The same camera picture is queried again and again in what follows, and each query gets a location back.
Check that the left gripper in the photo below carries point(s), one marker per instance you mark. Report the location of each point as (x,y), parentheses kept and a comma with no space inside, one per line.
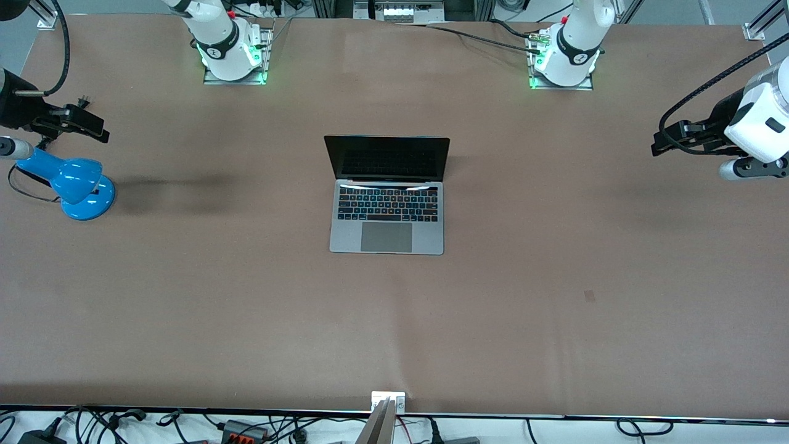
(719,119)

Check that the black power adapter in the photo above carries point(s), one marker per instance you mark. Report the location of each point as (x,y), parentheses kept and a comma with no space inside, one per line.
(40,439)

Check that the silver camera mount bracket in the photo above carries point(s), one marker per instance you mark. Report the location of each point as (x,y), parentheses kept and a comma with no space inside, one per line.
(397,404)

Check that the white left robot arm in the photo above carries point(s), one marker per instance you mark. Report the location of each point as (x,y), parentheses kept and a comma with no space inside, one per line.
(573,43)

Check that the blue desk lamp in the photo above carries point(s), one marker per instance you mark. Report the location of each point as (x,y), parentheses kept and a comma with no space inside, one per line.
(80,185)

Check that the grey laptop with black keyboard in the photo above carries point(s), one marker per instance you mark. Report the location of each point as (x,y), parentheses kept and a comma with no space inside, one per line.
(386,237)

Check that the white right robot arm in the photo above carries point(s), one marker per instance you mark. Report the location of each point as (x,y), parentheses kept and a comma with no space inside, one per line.
(222,37)

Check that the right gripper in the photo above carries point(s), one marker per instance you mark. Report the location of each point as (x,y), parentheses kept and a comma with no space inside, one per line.
(18,106)

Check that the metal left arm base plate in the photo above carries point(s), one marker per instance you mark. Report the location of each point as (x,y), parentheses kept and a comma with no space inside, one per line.
(561,88)

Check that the orange and black connector block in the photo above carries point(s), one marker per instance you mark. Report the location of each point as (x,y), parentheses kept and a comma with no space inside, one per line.
(243,430)

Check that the grey box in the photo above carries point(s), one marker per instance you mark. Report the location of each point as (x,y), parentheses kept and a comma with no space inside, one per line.
(462,440)

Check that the aluminium frame post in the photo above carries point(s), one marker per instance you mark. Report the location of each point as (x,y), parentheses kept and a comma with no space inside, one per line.
(761,24)
(625,9)
(46,15)
(707,12)

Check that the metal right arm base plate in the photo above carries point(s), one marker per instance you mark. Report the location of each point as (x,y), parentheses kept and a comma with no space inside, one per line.
(265,43)

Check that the black plug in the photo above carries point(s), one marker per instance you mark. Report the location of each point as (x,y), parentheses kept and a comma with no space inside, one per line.
(436,435)

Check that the aluminium camera mount bar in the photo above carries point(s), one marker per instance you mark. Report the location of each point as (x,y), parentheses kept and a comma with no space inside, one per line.
(377,428)

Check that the small white power strip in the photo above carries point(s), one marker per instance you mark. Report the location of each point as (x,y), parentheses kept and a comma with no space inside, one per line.
(265,7)

